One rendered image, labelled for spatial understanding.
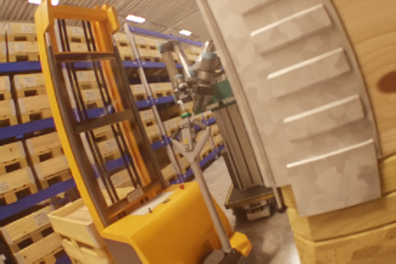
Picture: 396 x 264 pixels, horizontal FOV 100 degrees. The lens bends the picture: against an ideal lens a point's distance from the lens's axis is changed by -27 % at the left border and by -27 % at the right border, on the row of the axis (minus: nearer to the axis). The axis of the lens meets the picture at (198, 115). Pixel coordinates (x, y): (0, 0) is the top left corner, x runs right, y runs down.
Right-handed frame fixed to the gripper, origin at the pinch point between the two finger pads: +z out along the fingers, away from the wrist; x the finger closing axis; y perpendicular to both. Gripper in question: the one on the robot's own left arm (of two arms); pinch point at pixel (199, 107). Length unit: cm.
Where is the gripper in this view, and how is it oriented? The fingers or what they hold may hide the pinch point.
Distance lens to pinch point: 137.1
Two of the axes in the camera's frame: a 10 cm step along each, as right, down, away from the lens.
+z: -1.8, 9.6, 2.2
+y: 5.9, 2.8, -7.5
